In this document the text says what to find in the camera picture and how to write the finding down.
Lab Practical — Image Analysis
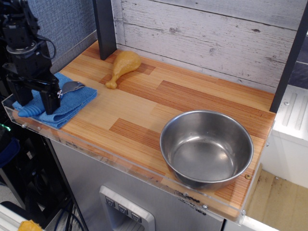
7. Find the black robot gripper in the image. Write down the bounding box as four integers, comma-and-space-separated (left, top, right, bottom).
3, 39, 61, 115

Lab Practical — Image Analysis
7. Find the blue handled metal spoon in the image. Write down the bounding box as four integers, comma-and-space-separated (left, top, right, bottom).
18, 81, 85, 117

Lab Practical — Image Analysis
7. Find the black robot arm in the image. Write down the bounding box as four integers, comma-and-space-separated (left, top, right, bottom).
0, 0, 61, 115

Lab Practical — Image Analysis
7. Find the blue folded cloth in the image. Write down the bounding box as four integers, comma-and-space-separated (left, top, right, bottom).
13, 87, 97, 128

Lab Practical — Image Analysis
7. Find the blue fabric partition panel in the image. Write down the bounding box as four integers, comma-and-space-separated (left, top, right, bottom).
28, 0, 97, 72

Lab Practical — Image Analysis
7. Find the yellow toy chicken drumstick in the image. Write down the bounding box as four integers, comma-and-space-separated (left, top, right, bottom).
105, 51, 141, 90

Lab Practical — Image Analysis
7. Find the silver toy fridge cabinet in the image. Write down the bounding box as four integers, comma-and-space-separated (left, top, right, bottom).
51, 141, 225, 231

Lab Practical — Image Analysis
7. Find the yellow object bottom left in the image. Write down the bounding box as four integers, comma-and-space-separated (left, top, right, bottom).
18, 220, 43, 231

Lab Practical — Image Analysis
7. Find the ice dispenser button panel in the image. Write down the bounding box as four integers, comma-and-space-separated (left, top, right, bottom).
99, 186, 155, 231

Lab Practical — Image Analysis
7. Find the stainless steel bowl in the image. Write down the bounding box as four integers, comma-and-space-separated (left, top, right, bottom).
160, 110, 254, 191

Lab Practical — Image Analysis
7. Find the clear acrylic table guard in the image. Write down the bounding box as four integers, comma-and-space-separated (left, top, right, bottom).
1, 31, 276, 226

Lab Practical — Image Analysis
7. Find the white ribbed side unit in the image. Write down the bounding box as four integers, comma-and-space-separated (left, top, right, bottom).
260, 85, 308, 188

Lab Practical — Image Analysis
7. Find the dark right frame post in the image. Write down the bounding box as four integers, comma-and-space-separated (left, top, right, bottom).
269, 1, 308, 113

